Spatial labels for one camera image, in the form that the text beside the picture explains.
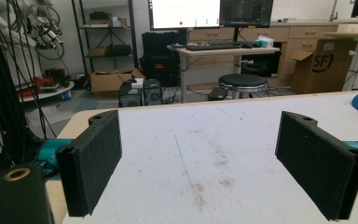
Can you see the dark-screen monitor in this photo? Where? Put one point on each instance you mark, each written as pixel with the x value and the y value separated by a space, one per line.
pixel 247 11

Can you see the black keyboard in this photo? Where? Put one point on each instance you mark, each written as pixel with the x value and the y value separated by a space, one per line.
pixel 213 47

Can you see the tissue box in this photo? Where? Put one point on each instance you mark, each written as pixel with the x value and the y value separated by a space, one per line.
pixel 264 41

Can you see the tall cardboard box black logo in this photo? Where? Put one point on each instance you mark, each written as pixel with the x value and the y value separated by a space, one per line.
pixel 321 67

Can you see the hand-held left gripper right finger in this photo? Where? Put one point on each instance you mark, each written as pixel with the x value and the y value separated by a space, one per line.
pixel 320 165

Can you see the bright white-screen monitor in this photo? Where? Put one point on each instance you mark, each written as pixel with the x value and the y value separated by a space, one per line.
pixel 185 12

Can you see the black computer mouse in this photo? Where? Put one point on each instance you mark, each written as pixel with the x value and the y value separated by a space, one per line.
pixel 247 45

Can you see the black metal shelf rack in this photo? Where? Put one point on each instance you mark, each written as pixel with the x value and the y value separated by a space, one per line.
pixel 105 37

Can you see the wooden desk with white legs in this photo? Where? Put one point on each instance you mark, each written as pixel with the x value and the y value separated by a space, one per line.
pixel 199 51

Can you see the large black equipment case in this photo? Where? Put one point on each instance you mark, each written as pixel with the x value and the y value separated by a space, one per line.
pixel 160 59

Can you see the black computer tower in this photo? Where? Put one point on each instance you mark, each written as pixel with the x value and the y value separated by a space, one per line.
pixel 152 91
pixel 130 95

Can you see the white foam table mat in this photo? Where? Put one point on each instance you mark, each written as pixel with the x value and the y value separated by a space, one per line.
pixel 199 149

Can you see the white round platform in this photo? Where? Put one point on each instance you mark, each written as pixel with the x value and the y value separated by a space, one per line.
pixel 48 91

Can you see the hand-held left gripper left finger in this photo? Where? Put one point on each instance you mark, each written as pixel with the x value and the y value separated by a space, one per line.
pixel 90 161

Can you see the open low cardboard box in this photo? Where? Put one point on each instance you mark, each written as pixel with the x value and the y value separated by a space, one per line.
pixel 112 81

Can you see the black round stool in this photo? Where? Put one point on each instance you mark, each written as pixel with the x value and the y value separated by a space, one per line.
pixel 243 81

